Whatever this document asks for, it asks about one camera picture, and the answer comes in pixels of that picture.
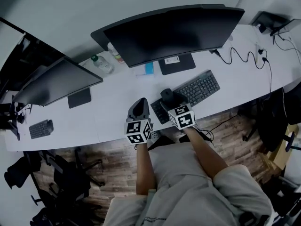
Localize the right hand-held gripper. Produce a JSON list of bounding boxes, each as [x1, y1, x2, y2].
[[160, 92, 199, 130]]

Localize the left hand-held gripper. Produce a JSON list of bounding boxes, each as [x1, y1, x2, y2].
[[124, 97, 153, 146]]

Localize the black computer mouse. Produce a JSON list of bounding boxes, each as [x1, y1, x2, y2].
[[160, 88, 174, 103]]

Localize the black full-size keyboard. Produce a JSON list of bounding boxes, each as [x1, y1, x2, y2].
[[150, 69, 221, 125]]

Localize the person's left forearm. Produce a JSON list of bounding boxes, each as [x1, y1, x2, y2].
[[135, 142, 157, 196]]

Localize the person's right forearm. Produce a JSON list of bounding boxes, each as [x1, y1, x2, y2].
[[184, 127, 229, 180]]

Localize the small black keypad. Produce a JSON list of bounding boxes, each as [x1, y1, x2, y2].
[[28, 119, 51, 140]]

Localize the person's white left shoe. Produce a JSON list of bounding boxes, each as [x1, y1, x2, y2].
[[147, 130, 161, 148]]

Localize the person's black trousers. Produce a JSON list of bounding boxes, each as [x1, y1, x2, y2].
[[148, 135, 191, 152]]

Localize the blue white tissue pack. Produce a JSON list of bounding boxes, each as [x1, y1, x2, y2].
[[135, 62, 157, 79]]

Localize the clear bottle with green cap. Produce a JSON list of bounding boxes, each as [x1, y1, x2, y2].
[[91, 55, 115, 74]]

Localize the bottle with red green label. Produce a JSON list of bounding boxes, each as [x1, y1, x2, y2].
[[107, 42, 125, 64]]

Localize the large black monitor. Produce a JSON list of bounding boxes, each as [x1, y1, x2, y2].
[[103, 5, 246, 76]]

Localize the person's grey shirt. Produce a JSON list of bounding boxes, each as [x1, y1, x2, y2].
[[103, 142, 273, 226]]

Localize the black monitor with grey stand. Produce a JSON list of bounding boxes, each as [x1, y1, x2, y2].
[[11, 56, 104, 110]]

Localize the black mesh office chair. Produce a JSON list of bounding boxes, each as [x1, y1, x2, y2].
[[237, 79, 301, 154]]

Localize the cardboard box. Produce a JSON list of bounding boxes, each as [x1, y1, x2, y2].
[[260, 123, 298, 174]]

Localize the black glossy monitor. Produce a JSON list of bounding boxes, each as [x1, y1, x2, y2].
[[0, 17, 68, 93]]

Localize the black equipment pile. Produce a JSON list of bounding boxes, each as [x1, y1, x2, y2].
[[0, 94, 26, 141]]

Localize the black office chair with headrest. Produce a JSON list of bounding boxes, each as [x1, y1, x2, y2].
[[4, 155, 33, 190]]

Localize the dark backpack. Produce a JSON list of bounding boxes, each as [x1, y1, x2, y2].
[[30, 206, 71, 226]]

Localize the black wavy cable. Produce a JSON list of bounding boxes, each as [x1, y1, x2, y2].
[[217, 47, 265, 70]]

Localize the black power cable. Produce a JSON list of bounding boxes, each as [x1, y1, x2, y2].
[[204, 56, 273, 142]]

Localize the thin black monitor cables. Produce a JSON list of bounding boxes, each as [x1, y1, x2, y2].
[[17, 102, 47, 115]]

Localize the thin white cable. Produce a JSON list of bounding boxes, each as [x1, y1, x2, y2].
[[282, 86, 288, 119]]

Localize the thin black cable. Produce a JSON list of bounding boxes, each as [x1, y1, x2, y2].
[[273, 35, 301, 57]]

